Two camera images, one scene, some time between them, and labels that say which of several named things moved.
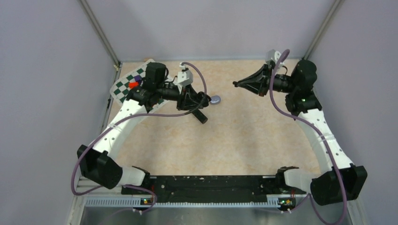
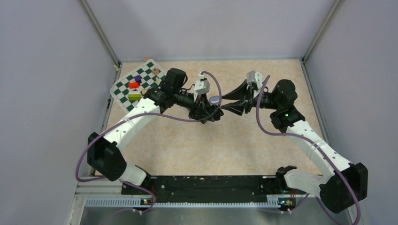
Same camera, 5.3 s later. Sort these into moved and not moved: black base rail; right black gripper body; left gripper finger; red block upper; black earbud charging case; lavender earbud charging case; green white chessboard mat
Moved: left gripper finger; black earbud charging case; right black gripper body
Not moved: red block upper; black base rail; green white chessboard mat; lavender earbud charging case
